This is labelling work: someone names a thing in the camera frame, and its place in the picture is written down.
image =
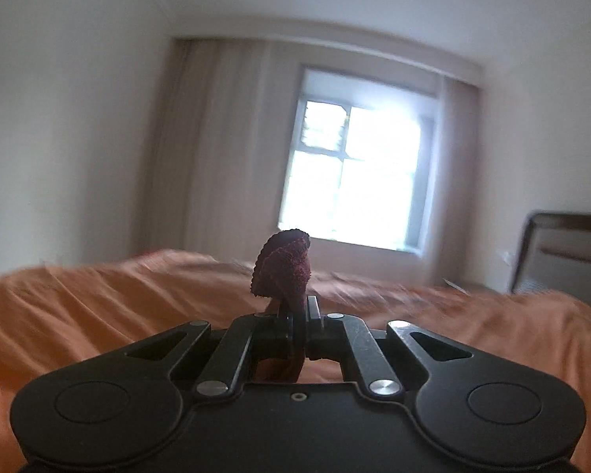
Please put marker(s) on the dark padded headboard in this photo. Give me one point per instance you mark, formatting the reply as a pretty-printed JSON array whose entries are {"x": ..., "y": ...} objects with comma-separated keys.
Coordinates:
[{"x": 554, "y": 253}]

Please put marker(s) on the maroon knit shirt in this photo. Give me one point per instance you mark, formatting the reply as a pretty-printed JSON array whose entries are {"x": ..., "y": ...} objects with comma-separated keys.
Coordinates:
[{"x": 281, "y": 274}]

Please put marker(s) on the beige curtain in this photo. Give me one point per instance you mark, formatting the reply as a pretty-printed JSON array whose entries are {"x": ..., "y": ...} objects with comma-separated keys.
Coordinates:
[
  {"x": 452, "y": 183},
  {"x": 219, "y": 147}
]

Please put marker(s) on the beige left curtain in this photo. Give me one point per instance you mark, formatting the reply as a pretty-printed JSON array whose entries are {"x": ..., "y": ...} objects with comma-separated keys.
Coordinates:
[{"x": 219, "y": 147}]

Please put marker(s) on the beige right curtain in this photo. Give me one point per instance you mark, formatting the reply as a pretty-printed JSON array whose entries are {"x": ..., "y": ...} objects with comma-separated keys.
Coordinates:
[{"x": 452, "y": 183}]

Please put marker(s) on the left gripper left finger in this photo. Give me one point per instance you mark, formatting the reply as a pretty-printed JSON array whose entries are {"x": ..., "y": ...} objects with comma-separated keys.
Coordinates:
[{"x": 287, "y": 331}]

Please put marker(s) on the orange duvet cover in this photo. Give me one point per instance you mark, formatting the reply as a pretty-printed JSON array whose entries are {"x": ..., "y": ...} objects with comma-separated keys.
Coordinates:
[{"x": 52, "y": 316}]

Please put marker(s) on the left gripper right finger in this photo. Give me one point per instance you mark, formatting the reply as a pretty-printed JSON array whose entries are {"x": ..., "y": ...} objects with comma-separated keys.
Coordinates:
[{"x": 315, "y": 338}]

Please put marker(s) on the white wall socket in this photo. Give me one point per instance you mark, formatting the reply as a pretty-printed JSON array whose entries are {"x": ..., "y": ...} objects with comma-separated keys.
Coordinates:
[{"x": 506, "y": 257}]

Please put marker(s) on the bright bedroom window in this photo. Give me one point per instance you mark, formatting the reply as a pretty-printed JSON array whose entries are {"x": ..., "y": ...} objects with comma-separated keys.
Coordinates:
[{"x": 359, "y": 161}]

